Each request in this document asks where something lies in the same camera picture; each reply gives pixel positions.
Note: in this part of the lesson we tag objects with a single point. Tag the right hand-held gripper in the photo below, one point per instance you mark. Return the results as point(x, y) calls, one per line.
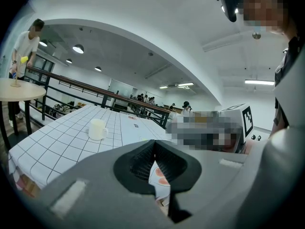
point(246, 123)

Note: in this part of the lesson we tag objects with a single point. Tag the wooden stand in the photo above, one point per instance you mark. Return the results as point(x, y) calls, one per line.
point(16, 82)

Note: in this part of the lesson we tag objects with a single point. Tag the black railing wooden handrail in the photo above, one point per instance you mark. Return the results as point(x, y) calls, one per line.
point(78, 83)

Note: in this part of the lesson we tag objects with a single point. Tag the ceiling strip light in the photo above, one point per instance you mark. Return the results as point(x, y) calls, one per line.
point(186, 84)
point(163, 87)
point(259, 82)

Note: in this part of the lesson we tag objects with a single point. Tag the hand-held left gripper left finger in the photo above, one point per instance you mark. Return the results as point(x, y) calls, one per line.
point(100, 175)

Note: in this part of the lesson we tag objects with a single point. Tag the black dome ceiling lamp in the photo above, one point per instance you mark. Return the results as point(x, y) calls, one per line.
point(69, 61)
point(78, 48)
point(98, 69)
point(43, 43)

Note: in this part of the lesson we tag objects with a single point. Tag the cream ceramic mug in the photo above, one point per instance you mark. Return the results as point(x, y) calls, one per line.
point(96, 130)

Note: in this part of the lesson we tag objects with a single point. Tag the person's black buttoned jacket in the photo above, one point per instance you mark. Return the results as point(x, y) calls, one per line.
point(288, 99)

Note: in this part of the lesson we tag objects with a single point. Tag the person's head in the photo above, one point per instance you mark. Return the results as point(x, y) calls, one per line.
point(262, 8)

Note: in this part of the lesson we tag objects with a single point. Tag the black head-mounted camera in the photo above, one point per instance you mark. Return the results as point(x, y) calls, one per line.
point(230, 6)

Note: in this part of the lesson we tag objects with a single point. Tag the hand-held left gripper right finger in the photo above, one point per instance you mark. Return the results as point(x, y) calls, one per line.
point(219, 180)

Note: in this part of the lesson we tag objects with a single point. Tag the white grid tablecloth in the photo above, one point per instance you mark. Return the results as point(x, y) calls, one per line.
point(59, 142)

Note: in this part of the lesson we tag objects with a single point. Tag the round wooden table black base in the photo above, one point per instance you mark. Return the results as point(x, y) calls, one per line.
point(21, 93)

